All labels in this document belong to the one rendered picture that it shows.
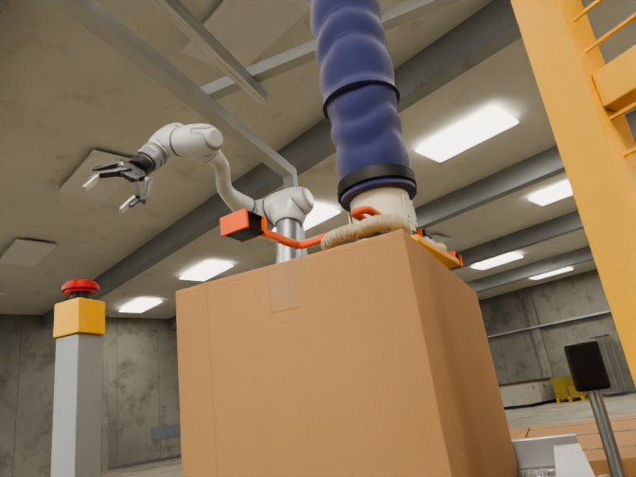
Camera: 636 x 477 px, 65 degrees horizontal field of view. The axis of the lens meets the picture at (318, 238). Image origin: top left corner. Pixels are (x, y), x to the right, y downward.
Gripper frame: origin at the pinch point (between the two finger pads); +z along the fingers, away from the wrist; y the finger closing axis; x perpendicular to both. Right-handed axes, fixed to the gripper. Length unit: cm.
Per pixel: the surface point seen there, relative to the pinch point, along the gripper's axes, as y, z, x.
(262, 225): 51, 1, -31
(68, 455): 48, 67, -30
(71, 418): 45, 62, -32
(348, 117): 55, -38, -45
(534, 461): 133, 22, -34
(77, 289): 30, 43, -37
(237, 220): 46, 6, -34
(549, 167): 281, -606, 280
